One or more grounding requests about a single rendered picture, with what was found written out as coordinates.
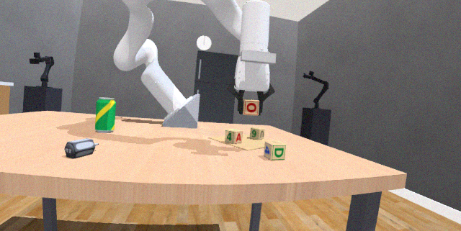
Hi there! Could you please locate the green soda can with yellow stripe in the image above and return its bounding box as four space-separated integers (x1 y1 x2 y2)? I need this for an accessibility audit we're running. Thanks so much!
95 97 116 133

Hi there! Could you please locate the pale yellow square mat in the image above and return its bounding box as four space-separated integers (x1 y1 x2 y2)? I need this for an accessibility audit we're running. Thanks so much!
209 135 266 151

